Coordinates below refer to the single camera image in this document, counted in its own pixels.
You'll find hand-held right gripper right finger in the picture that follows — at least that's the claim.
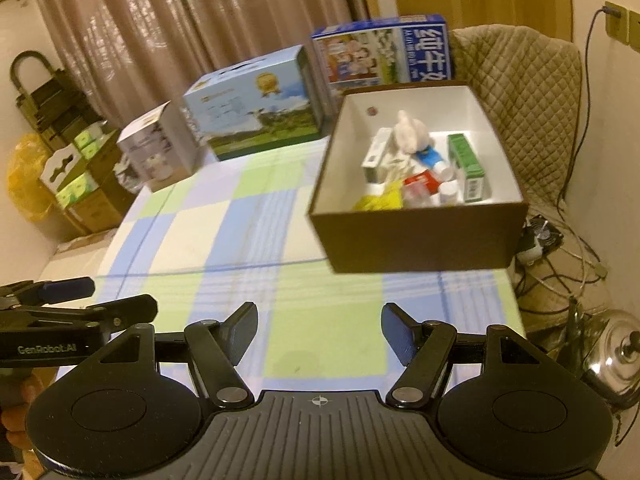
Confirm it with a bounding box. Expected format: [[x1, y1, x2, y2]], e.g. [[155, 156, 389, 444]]
[[381, 303, 557, 409]]

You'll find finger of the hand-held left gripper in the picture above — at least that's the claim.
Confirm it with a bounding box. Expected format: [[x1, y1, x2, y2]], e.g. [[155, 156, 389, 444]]
[[0, 276, 97, 307], [0, 294, 159, 335]]

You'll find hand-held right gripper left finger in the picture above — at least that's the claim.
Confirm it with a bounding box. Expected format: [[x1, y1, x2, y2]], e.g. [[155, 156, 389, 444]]
[[81, 302, 260, 409]]

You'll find brown cardboard box white inside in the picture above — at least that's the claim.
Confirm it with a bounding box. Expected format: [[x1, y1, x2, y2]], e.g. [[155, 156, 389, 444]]
[[306, 80, 530, 275]]

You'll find yellow packet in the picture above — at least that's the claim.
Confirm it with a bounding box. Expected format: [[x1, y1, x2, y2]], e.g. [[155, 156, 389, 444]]
[[352, 187, 404, 211]]

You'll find clear plastic case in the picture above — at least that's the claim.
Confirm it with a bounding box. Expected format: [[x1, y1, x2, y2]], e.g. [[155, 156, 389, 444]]
[[401, 185, 432, 207]]

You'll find red snack packet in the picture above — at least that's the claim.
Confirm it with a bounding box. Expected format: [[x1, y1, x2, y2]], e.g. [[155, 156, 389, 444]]
[[402, 170, 442, 192]]

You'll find white blue tube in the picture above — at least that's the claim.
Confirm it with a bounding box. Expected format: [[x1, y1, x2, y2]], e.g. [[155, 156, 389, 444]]
[[414, 147, 452, 172]]

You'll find long white green box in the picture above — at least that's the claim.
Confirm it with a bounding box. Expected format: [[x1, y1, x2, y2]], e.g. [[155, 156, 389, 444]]
[[361, 127, 394, 184]]

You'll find green medicine box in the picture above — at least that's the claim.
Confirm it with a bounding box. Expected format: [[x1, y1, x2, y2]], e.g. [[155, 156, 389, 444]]
[[446, 132, 489, 204]]

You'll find person's left hand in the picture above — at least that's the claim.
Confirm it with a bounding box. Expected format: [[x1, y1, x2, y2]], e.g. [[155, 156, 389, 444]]
[[0, 366, 50, 463]]

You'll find brown cardboard carton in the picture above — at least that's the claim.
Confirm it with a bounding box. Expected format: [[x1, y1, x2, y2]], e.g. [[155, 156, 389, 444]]
[[60, 147, 138, 238]]

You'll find checked tablecloth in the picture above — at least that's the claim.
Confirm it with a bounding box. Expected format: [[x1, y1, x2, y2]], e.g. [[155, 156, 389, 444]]
[[56, 136, 527, 395]]

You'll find yellow plastic bag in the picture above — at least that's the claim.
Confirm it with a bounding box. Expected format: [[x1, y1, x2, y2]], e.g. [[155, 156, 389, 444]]
[[5, 132, 55, 224]]

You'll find white cutout cardboard holder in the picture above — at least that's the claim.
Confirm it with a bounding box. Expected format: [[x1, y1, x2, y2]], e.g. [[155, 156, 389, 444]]
[[38, 143, 92, 196]]

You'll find stack of green tissue packs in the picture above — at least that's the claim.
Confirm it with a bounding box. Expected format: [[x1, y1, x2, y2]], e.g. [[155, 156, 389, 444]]
[[55, 126, 117, 208]]

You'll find clear plastic bag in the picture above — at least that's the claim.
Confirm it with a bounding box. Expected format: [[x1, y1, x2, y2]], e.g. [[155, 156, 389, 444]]
[[114, 156, 147, 196]]

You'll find white appliance box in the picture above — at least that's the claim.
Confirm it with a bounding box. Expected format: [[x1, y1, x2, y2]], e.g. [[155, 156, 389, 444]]
[[116, 101, 202, 193]]

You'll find small black fan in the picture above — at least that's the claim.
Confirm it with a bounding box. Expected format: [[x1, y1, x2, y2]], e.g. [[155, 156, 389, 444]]
[[524, 214, 565, 250]]

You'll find black folding trolley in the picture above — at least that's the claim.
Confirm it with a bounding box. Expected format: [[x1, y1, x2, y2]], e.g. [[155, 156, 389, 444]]
[[10, 51, 103, 153]]

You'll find stainless steel pot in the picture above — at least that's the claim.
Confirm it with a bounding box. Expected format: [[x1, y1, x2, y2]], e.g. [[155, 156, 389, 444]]
[[580, 309, 640, 408]]

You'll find light blue cow milk carton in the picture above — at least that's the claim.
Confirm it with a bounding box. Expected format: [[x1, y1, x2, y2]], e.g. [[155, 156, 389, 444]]
[[182, 44, 326, 163]]

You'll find beige quilted chair cover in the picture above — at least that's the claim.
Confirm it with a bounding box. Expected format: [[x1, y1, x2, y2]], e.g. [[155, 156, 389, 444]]
[[449, 24, 585, 213]]

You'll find blue cartoon milk carton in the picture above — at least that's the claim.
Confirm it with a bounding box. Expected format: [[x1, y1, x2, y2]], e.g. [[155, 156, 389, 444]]
[[310, 13, 459, 100]]

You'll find brown patterned curtain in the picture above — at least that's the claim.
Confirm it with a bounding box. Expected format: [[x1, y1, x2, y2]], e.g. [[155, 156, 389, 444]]
[[30, 0, 373, 133]]

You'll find dark power cable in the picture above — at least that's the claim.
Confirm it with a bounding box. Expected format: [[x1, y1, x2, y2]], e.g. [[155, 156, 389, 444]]
[[557, 5, 613, 211]]

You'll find wall socket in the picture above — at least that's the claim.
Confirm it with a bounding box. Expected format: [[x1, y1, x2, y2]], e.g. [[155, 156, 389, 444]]
[[601, 0, 632, 45]]

